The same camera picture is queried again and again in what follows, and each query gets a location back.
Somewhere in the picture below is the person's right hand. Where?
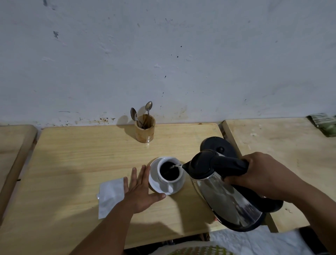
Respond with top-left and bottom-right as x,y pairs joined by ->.
223,152 -> 313,203

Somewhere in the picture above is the person's left hand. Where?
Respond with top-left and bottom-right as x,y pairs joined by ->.
122,165 -> 166,215

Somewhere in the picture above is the white saucer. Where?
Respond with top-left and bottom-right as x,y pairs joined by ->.
148,157 -> 186,195

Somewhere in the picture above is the silver foil sachet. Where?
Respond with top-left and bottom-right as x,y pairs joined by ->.
96,177 -> 125,220

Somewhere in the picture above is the white coffee cup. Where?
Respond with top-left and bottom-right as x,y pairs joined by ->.
157,157 -> 186,194

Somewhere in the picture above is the black coffee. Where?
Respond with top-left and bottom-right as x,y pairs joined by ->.
159,161 -> 181,182

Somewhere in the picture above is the steel kettle black handle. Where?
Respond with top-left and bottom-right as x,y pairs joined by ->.
182,150 -> 284,233

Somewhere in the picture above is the green cloth rag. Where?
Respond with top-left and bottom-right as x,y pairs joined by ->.
306,113 -> 336,138

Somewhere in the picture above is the person's left forearm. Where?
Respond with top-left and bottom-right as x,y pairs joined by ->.
69,201 -> 134,255

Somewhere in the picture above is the person's patterned clothing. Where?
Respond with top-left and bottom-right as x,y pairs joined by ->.
149,240 -> 237,255

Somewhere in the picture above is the pale scuffed wooden table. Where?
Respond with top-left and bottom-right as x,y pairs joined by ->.
222,117 -> 336,234

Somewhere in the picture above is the wooden spoon holder cup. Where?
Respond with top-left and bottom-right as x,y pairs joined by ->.
134,114 -> 156,144

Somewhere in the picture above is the light wooden table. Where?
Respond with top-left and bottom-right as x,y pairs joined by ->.
0,123 -> 231,255

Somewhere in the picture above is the short metal spoon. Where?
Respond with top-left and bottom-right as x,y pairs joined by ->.
130,107 -> 144,129

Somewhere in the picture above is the worn stained wooden table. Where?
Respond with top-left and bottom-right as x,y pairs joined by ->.
0,125 -> 38,221

